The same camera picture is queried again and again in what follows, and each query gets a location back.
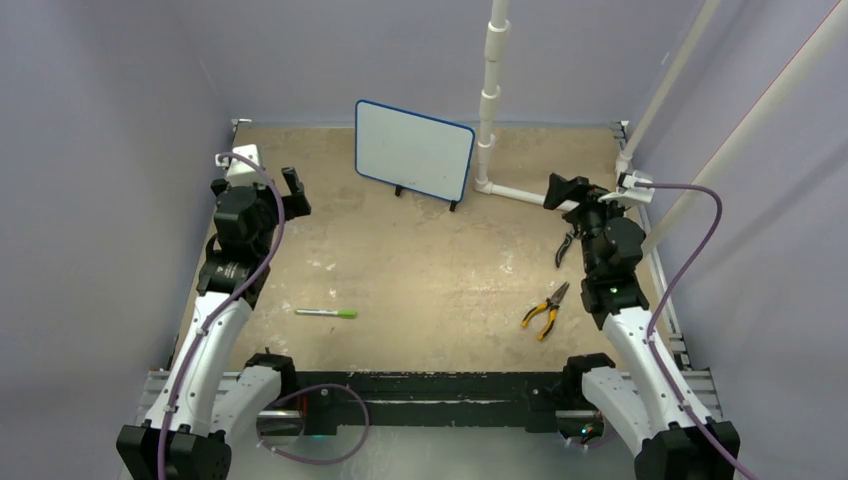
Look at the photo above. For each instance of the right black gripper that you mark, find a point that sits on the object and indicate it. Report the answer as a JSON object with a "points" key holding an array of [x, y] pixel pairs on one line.
{"points": [[590, 202]]}

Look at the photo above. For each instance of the white pvc pipe frame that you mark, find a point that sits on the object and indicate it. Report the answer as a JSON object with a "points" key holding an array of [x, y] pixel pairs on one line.
{"points": [[607, 55]]}

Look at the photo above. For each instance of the black handled pliers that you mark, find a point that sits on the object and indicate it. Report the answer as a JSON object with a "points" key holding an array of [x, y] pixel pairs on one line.
{"points": [[569, 240]]}

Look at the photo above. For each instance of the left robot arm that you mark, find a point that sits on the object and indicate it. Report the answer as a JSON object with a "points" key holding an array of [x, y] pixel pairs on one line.
{"points": [[193, 429]]}

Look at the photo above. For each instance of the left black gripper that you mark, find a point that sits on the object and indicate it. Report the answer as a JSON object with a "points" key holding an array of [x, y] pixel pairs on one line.
{"points": [[298, 204]]}

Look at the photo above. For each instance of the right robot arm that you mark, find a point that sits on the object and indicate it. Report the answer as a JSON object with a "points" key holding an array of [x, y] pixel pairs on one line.
{"points": [[669, 431]]}

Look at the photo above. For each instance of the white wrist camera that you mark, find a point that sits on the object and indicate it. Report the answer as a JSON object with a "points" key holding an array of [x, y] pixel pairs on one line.
{"points": [[239, 174], [632, 189]]}

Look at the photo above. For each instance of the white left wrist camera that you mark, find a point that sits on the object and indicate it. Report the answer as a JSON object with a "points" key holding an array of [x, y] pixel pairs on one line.
{"points": [[239, 174]]}

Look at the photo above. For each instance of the blue framed whiteboard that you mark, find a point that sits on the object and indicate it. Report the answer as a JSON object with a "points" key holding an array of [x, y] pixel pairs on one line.
{"points": [[412, 151]]}

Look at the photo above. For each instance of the yellow handled pliers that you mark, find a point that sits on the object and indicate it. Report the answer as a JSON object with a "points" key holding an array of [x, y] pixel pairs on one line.
{"points": [[550, 306]]}

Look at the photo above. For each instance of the white green whiteboard marker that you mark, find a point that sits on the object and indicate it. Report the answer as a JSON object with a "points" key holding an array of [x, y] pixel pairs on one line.
{"points": [[345, 314]]}

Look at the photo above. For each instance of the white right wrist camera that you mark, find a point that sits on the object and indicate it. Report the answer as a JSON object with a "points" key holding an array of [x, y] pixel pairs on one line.
{"points": [[632, 189]]}

